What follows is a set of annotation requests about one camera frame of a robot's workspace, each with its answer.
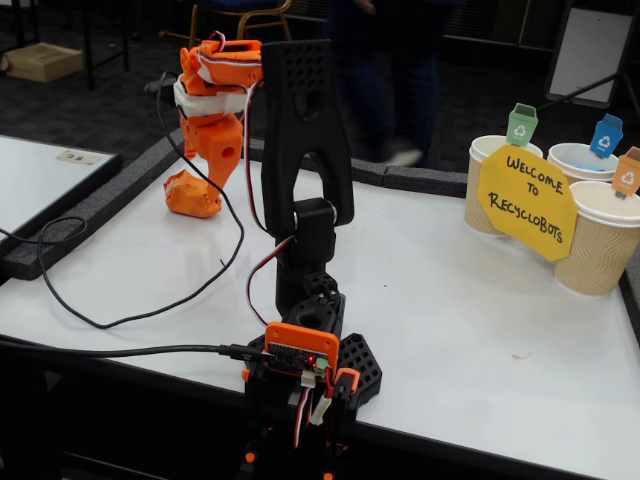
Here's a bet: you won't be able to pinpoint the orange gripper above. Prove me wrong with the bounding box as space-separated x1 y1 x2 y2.
172 45 250 197

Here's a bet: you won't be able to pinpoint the orange paper ball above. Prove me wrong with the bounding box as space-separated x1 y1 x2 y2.
163 169 224 219

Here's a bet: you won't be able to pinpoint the black robot base clamp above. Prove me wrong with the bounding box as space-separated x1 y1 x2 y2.
239 330 384 480

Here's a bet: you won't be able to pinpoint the black foam border strip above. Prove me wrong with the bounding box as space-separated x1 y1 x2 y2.
2 127 187 281
383 163 470 199
618 254 640 351
242 138 389 186

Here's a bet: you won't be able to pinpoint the small handwritten paper sticker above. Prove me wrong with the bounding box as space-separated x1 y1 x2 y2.
55 149 104 166

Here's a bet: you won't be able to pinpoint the gold-framed chair blue seat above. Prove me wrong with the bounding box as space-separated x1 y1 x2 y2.
158 0 296 51

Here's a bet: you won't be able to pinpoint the black metal table legs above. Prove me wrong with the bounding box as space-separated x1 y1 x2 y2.
9 0 131 91

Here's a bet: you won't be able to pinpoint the brown cardboard box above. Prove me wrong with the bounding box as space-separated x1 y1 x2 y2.
0 42 85 84

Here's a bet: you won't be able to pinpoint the orange-cased controller board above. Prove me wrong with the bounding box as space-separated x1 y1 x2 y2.
263 322 341 377

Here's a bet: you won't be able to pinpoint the person in dark trousers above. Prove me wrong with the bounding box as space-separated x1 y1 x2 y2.
324 0 445 169

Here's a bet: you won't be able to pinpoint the paper cup with green label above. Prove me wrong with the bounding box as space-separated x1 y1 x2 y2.
463 133 544 239

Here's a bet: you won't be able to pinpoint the green recycling bin label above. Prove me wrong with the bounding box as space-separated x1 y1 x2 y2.
505 102 541 149

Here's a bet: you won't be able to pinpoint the yellow handwritten welcome sign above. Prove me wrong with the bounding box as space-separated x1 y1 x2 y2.
475 144 579 262

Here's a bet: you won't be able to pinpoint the paper cup with blue label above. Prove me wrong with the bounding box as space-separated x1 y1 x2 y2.
547 142 621 185

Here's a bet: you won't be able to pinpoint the black slanted stand bar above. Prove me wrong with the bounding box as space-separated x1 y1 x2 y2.
537 69 640 112

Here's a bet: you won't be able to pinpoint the blue recycling bin label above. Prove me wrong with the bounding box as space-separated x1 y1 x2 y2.
588 112 624 160

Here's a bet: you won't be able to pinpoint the paper cup with orange label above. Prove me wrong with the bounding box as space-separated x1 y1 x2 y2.
553 180 640 297

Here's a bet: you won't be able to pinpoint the orange recycling bin label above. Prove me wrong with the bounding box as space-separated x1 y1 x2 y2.
611 146 640 201

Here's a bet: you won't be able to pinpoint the red white black servo cable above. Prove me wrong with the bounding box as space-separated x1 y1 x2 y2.
199 30 300 330

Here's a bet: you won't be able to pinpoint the thin black camera cable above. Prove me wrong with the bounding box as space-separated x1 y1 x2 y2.
0 71 247 330

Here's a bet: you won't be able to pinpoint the white board with black frame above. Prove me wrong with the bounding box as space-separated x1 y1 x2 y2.
0 134 124 246

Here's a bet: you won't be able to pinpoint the black controller USB cable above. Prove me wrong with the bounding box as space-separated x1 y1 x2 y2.
0 333 266 362

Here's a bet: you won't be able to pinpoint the servo cable loop with connector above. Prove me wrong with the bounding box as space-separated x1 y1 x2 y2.
292 372 335 449

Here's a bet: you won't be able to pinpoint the standing white panel black frame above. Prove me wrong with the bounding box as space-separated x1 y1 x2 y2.
544 0 640 109

